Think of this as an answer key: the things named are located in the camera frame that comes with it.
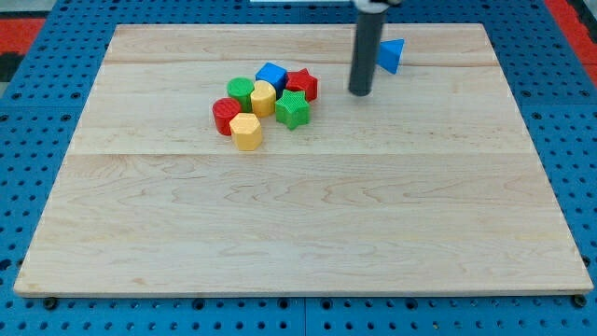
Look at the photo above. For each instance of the white rod mount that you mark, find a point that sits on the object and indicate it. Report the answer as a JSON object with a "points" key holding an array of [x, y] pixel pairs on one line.
{"points": [[375, 5]]}

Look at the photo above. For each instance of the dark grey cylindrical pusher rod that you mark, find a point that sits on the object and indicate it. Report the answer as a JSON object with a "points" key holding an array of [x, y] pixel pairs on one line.
{"points": [[367, 40]]}

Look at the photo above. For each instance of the red star block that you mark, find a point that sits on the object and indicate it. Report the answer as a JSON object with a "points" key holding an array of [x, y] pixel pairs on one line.
{"points": [[302, 80]]}

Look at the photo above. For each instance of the blue cube block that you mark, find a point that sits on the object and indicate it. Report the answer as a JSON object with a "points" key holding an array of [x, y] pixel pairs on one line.
{"points": [[275, 75]]}

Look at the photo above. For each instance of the green star block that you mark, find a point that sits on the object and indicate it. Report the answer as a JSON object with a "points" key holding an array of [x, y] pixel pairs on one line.
{"points": [[292, 109]]}

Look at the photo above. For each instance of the blue triangular prism block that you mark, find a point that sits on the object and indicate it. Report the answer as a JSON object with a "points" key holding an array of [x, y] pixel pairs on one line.
{"points": [[390, 54]]}

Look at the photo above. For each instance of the yellow cylinder block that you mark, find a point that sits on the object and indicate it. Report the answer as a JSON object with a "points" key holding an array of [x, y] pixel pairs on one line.
{"points": [[263, 98]]}

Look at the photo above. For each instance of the green cylinder block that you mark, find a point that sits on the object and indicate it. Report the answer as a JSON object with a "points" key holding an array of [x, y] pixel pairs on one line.
{"points": [[240, 89]]}

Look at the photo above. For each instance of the yellow hexagonal prism block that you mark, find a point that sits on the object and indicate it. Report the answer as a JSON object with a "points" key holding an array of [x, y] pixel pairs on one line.
{"points": [[246, 131]]}

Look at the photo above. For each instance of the red cylinder block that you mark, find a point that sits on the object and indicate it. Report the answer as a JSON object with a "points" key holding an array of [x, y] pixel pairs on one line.
{"points": [[224, 110]]}

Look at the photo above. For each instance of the light wooden board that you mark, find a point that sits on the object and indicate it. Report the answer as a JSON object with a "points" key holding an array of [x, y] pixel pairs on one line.
{"points": [[429, 186]]}

